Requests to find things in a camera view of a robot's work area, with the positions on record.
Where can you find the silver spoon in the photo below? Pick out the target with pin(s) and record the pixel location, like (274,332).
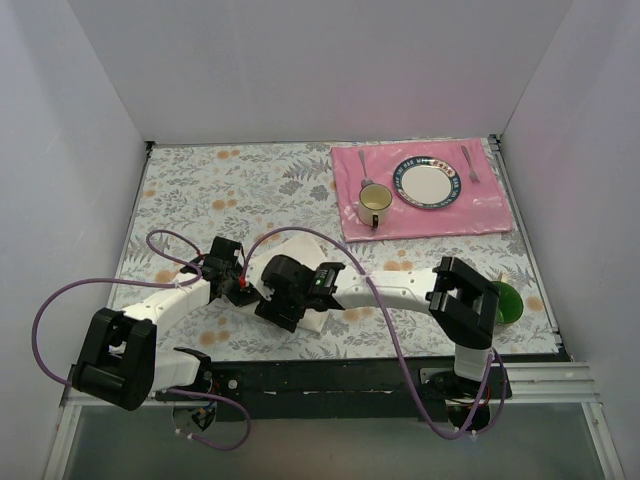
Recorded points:
(366,181)

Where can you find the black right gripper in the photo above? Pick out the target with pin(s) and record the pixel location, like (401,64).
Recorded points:
(279,310)

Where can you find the white cloth napkin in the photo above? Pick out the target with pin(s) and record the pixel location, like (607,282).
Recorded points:
(305,250)

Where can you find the silver fork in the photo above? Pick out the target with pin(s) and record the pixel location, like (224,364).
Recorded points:
(473,176)

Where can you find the aluminium frame rail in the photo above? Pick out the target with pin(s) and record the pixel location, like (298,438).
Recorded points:
(532,379)

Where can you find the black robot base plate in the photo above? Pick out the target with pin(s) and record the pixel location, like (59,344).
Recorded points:
(438,388)

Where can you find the white plate blue rim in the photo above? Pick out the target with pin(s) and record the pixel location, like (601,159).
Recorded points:
(427,183)

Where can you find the floral patterned table mat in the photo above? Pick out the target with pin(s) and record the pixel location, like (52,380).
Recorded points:
(257,194)

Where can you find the pink placemat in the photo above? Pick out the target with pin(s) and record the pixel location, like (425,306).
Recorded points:
(480,209)

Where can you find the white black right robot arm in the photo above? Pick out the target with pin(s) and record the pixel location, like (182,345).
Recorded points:
(462,301)

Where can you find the green inside floral mug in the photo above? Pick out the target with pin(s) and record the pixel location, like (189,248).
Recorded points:
(510,306)

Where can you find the cream enamel mug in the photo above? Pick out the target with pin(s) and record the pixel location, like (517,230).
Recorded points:
(374,203)

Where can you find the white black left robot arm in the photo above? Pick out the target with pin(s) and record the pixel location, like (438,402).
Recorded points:
(119,362)

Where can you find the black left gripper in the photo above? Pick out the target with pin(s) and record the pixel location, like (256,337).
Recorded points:
(232,288)

